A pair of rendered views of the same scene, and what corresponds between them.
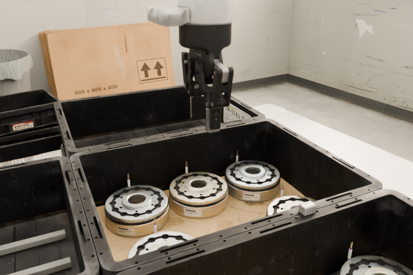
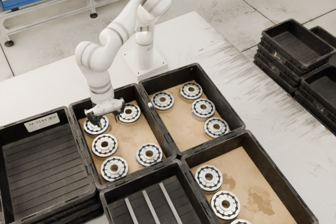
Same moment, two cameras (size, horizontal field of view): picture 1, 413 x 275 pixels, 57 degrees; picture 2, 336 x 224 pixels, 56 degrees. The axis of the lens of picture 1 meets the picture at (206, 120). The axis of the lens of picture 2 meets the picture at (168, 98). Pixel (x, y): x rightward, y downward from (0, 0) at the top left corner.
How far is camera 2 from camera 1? 1.03 m
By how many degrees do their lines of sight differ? 75
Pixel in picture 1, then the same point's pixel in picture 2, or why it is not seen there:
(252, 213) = (117, 129)
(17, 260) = (139, 214)
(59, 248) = (134, 199)
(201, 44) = not seen: hidden behind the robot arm
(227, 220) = (121, 138)
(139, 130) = (10, 187)
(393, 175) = (60, 75)
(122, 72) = not seen: outside the picture
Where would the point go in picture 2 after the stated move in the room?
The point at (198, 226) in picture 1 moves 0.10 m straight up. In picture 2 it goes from (124, 148) to (121, 135)
